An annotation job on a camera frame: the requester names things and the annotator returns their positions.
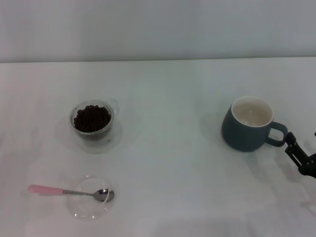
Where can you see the coffee beans in glass cup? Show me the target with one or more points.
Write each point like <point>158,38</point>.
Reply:
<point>92,118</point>

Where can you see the clear glass spoon dish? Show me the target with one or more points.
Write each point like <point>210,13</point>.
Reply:
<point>84,209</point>

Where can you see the dark blue ceramic mug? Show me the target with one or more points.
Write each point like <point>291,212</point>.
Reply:
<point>237,138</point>

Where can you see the clear glass cup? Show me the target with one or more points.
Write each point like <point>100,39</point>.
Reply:
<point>77,128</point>

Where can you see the clear glass saucer under cup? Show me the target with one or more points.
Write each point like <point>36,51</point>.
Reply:
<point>113,140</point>

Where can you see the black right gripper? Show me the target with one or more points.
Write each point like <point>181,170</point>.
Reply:
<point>311,168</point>

